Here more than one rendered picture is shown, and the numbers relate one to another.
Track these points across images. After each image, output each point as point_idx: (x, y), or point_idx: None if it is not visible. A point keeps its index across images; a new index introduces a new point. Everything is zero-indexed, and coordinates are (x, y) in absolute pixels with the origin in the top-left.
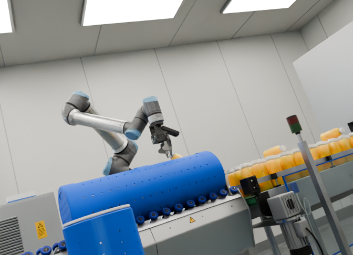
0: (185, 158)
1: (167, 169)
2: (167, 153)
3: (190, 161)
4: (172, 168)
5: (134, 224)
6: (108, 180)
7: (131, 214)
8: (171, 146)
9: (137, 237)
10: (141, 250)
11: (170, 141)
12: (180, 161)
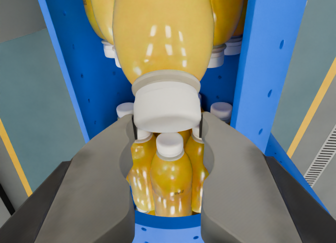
0: (279, 18)
1: (267, 143)
2: (133, 132)
3: (303, 9)
4: (271, 127)
5: (309, 187)
6: None
7: (319, 200)
8: (262, 154)
9: (301, 175)
10: (293, 164)
11: (314, 202)
12: (279, 77)
